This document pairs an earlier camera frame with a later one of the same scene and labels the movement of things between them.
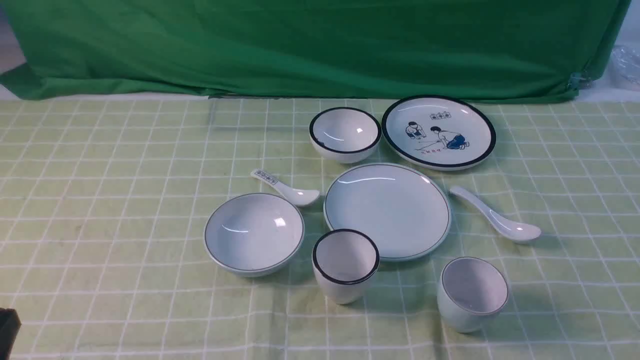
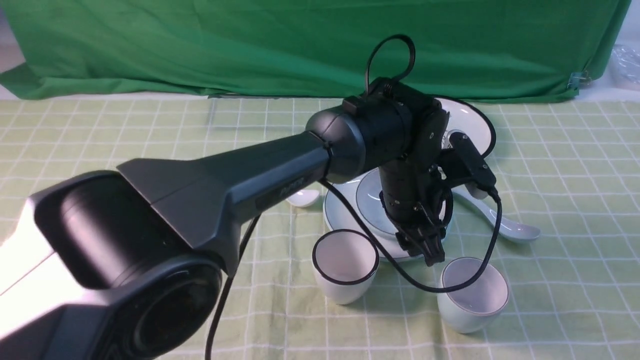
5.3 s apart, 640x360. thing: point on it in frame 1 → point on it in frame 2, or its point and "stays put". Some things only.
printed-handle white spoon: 298,197 stays put
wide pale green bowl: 251,234 → 369,204
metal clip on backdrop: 578,81 stays put
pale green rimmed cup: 470,295 stays put
